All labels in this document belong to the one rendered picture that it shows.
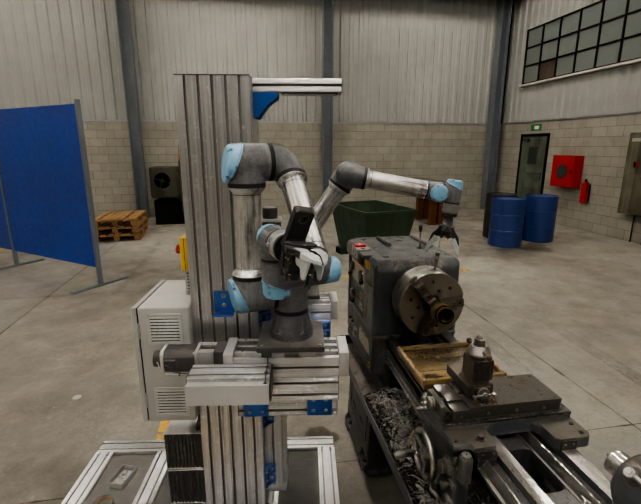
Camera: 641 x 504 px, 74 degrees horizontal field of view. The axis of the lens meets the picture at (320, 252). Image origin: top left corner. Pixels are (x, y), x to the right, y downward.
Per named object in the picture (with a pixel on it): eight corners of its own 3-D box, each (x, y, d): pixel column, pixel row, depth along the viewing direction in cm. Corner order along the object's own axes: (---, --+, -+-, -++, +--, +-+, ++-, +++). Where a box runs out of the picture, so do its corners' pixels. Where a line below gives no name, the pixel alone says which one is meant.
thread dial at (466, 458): (455, 477, 133) (457, 450, 131) (465, 475, 134) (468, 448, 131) (460, 486, 130) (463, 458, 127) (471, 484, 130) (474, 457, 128)
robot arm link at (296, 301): (313, 309, 143) (313, 271, 140) (275, 315, 138) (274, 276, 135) (301, 298, 154) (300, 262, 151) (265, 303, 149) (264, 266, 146)
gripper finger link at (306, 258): (319, 287, 84) (303, 274, 92) (323, 258, 82) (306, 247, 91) (305, 287, 82) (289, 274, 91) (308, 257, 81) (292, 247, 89)
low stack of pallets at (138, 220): (108, 230, 936) (106, 210, 925) (149, 228, 954) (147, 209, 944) (92, 242, 817) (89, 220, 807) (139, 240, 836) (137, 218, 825)
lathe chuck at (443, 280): (389, 326, 207) (399, 264, 200) (448, 329, 213) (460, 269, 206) (395, 334, 199) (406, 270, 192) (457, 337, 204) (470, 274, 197)
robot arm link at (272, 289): (307, 297, 114) (306, 257, 111) (266, 303, 109) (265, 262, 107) (296, 288, 121) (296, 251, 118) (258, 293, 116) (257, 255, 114)
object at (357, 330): (341, 415, 292) (343, 297, 271) (407, 409, 299) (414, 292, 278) (364, 481, 234) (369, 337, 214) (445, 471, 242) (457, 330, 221)
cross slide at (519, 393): (423, 394, 153) (423, 383, 152) (530, 384, 160) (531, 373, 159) (443, 423, 137) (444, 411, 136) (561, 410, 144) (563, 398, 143)
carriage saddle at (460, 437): (419, 406, 157) (419, 392, 155) (533, 394, 164) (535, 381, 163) (457, 464, 128) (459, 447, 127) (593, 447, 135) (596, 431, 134)
